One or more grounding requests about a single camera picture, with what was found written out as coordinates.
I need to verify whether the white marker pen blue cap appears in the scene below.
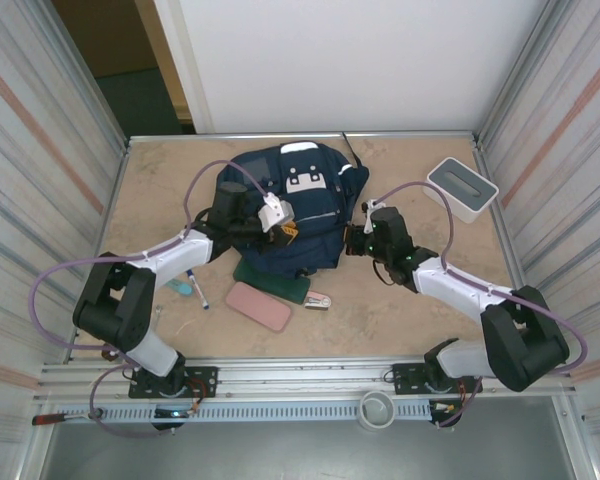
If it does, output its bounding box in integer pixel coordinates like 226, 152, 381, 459
185, 268, 212, 310

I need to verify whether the pink pencil case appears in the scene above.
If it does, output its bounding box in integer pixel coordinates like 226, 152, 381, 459
224, 281, 294, 334

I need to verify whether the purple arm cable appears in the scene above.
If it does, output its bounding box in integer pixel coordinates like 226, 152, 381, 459
374, 181, 591, 430
31, 158, 276, 441

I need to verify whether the navy blue backpack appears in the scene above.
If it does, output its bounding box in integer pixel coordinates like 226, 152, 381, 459
212, 132, 370, 280

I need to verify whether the pink stapler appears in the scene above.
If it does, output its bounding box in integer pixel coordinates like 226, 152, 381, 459
304, 291, 333, 311

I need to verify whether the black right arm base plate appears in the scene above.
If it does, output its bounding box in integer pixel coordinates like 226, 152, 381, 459
392, 362, 484, 399

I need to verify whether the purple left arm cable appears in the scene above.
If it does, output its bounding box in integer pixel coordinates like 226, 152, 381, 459
31, 158, 276, 441

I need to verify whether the white and grey tissue box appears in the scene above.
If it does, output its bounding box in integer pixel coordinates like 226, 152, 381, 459
425, 156, 500, 225

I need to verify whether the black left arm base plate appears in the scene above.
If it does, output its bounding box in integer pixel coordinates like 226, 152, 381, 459
128, 365, 219, 400

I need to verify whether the slotted grey cable duct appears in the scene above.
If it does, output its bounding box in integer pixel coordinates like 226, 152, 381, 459
87, 402, 464, 424

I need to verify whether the white door frame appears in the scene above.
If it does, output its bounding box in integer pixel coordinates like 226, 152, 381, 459
152, 0, 216, 135

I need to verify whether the aluminium mounting rail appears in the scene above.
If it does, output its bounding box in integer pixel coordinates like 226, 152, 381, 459
34, 355, 579, 402

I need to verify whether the green pencil case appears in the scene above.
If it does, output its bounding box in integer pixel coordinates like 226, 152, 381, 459
232, 259, 312, 305

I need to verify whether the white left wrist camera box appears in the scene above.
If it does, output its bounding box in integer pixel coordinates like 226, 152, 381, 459
257, 192, 294, 234

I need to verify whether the grey tape roll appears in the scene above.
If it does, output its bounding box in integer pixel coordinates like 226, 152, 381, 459
358, 390, 396, 430

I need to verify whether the small black controller board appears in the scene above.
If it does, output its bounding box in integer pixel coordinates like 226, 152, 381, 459
151, 405, 187, 432
428, 399, 465, 430

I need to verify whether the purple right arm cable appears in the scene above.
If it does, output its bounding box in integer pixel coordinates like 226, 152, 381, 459
374, 181, 591, 430

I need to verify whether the red-handled hand tool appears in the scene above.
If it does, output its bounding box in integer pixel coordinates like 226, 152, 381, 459
32, 408, 106, 426

